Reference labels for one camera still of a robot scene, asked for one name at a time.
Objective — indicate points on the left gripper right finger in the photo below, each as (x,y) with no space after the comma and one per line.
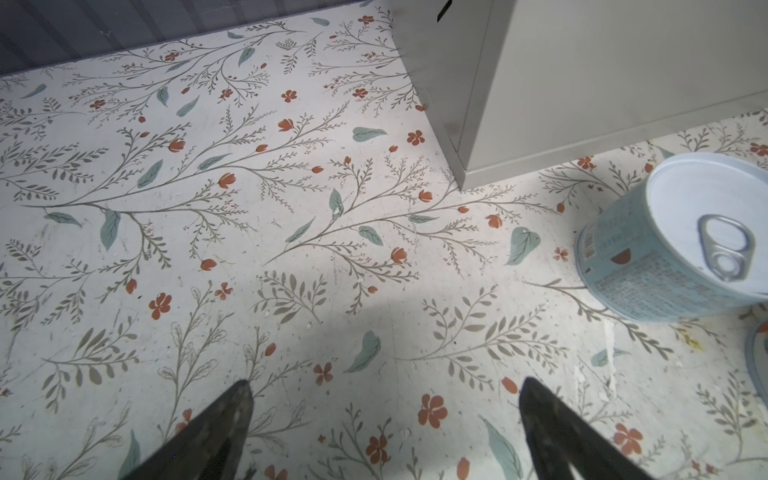
(561,443)

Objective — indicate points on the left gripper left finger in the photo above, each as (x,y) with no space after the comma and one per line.
(212,444)

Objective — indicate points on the salmon label can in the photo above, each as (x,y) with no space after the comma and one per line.
(757,360)

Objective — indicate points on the teal label can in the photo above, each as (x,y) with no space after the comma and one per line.
(689,241)

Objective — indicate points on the beige metal cabinet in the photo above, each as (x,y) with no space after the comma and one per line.
(513,87)

